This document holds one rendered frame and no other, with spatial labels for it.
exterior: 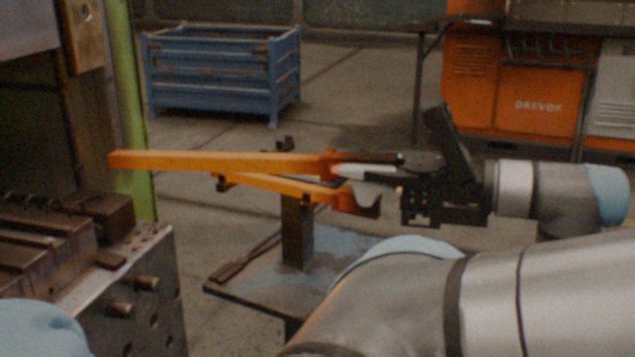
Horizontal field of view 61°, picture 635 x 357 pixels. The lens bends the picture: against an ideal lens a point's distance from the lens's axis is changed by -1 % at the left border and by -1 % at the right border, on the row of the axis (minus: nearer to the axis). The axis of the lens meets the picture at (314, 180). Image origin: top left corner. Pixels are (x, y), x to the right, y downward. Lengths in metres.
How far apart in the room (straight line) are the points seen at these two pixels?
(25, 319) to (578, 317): 0.19
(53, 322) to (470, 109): 3.97
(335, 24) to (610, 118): 5.22
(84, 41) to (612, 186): 0.89
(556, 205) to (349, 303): 0.50
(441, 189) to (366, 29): 7.70
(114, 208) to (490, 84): 3.35
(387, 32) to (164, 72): 4.32
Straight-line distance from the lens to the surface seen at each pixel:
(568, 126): 4.13
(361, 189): 0.73
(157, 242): 1.03
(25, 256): 0.90
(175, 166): 0.84
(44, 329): 0.21
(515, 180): 0.71
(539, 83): 4.05
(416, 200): 0.73
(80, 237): 0.95
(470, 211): 0.74
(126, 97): 1.27
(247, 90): 4.50
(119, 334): 0.99
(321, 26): 8.58
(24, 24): 0.83
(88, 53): 1.12
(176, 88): 4.78
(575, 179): 0.72
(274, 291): 1.27
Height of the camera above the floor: 1.41
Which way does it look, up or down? 24 degrees down
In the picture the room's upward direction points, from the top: straight up
